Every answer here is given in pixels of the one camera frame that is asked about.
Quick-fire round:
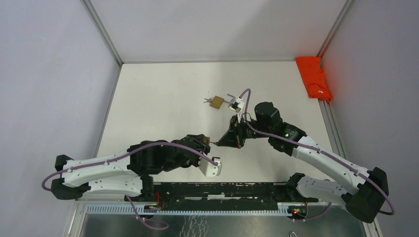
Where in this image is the large brass padlock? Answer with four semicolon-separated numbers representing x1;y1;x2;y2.
209;94;234;109

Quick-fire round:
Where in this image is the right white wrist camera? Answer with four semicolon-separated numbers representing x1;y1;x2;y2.
228;97;246;122

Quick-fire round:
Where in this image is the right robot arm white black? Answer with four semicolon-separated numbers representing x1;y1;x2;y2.
215;102;389;223

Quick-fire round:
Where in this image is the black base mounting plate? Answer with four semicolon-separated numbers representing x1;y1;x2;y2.
131;182;318;211

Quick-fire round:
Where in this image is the orange folded cloth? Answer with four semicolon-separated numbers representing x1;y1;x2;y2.
295;56;333;102

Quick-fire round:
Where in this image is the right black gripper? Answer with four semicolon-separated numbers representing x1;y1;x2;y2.
217;114;271;149

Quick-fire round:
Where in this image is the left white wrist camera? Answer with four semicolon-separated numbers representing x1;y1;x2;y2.
199;157;222;177

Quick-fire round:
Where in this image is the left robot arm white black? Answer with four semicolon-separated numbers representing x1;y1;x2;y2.
42;134;221;201

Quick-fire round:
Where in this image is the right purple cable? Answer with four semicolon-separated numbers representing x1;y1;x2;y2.
238;88;395;222

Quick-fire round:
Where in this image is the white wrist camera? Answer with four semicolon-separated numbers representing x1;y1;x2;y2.
228;97;246;122
199;157;222;177

